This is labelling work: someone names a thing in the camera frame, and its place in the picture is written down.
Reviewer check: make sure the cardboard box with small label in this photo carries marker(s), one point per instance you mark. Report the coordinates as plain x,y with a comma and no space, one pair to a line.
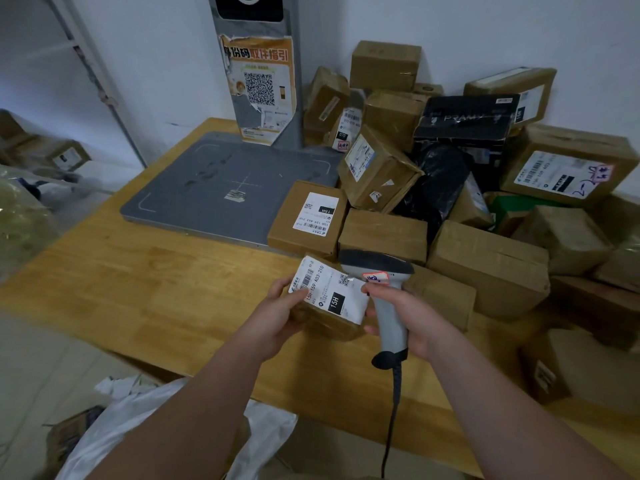
67,155

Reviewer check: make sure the small labelled cardboard parcel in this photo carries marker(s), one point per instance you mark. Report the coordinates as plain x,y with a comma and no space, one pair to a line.
330,299

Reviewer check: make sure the brown box with dark print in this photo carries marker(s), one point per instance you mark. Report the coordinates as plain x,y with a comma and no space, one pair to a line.
70,437

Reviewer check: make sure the black plastic bag parcel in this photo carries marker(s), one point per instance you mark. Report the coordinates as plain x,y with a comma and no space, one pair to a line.
435,187

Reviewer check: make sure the green carton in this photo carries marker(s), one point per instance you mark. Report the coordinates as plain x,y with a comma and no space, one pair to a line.
505,207

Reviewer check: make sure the person's left hand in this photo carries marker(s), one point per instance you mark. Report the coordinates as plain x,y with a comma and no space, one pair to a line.
265,327

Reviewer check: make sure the person's right forearm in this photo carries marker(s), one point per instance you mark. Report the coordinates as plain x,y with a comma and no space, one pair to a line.
505,414

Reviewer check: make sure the clear plastic bag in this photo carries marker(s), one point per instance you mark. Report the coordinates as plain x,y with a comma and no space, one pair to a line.
22,224

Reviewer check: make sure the pile of cardboard boxes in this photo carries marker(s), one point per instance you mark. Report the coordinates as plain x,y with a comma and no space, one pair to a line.
487,264

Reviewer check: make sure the orange and white poster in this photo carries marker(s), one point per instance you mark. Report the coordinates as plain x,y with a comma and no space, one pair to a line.
260,89

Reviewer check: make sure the person's right hand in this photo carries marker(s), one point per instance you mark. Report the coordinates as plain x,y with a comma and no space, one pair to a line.
425,317

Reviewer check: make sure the person's right thumb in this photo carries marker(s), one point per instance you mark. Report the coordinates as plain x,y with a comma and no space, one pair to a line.
385,289

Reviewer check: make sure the black display screen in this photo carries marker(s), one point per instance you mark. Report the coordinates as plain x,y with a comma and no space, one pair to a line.
250,5

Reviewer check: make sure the grey metal stand post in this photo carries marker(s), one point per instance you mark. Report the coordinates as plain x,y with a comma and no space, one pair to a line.
295,69

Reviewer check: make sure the white plastic bag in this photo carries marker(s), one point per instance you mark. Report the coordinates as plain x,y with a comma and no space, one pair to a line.
272,427

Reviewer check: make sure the grey scanning platform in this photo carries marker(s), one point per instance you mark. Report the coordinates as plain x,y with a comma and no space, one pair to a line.
200,194

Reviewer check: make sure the person's left forearm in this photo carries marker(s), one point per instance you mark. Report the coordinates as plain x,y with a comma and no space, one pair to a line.
185,419

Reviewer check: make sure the grey metal shelf frame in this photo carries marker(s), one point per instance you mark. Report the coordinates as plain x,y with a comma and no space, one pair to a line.
95,74

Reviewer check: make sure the black printed carton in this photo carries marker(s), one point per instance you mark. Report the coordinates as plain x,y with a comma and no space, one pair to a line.
465,119

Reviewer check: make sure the person's left thumb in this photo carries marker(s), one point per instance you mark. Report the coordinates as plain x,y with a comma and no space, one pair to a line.
290,290

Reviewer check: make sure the grey handheld barcode scanner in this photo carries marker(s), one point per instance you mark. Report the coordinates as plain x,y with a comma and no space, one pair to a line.
392,324

